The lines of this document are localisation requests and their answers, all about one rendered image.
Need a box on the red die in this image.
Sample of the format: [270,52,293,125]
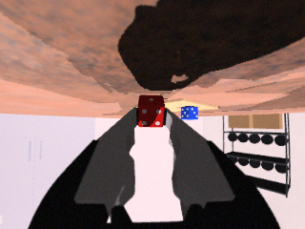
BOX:
[138,95,165,128]

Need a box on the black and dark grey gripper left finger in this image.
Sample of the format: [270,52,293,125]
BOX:
[28,107,138,229]

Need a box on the beige flat mat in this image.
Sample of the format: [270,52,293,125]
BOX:
[164,98,220,112]

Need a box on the blue die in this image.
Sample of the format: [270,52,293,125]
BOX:
[181,106,198,119]

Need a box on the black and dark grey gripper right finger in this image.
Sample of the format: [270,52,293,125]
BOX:
[163,108,281,229]

